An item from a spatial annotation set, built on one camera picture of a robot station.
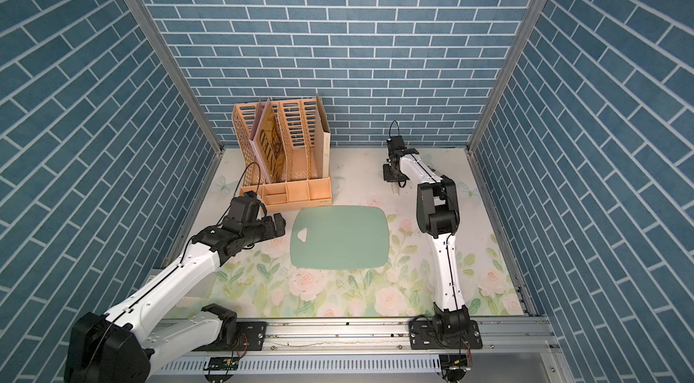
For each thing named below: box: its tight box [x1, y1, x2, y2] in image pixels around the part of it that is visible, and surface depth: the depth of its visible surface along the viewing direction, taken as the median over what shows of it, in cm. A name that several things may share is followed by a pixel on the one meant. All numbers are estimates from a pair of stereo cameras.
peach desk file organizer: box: [232, 94, 333, 209], surface depth 103 cm
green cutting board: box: [290, 205, 391, 271], surface depth 96 cm
